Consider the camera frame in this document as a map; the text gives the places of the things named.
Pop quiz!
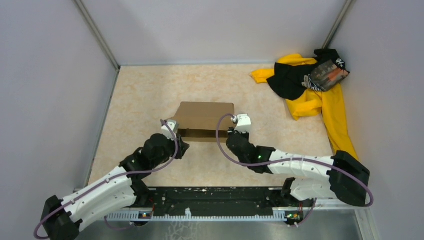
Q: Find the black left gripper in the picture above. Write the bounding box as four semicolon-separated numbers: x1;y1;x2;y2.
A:
151;133;190;169

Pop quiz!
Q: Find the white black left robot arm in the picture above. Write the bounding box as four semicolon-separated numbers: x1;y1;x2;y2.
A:
33;133;190;240

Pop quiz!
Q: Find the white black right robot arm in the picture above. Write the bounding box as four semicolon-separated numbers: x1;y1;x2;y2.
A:
226;128;373;207

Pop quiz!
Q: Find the black cloth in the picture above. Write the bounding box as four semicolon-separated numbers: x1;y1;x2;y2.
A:
266;48;341;101

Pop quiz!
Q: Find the yellow cloth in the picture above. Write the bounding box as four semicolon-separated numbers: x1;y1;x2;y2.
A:
250;53;360;161

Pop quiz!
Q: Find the patterned grey pouch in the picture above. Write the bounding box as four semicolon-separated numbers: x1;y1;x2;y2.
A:
301;58;350;92

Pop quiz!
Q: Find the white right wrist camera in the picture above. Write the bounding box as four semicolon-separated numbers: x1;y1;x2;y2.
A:
231;113;252;134

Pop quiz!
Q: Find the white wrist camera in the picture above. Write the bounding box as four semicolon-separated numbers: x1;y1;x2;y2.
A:
231;113;252;134
160;119;179;141

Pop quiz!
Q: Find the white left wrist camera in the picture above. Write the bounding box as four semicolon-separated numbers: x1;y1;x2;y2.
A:
160;119;179;141

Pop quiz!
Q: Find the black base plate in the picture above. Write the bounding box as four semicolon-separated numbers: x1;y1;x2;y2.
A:
117;186;316;218

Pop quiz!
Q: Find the aluminium frame rail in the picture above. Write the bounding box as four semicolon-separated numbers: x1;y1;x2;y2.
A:
68;187;379;240

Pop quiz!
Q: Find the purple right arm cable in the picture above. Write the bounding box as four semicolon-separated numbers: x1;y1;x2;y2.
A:
215;113;375;228

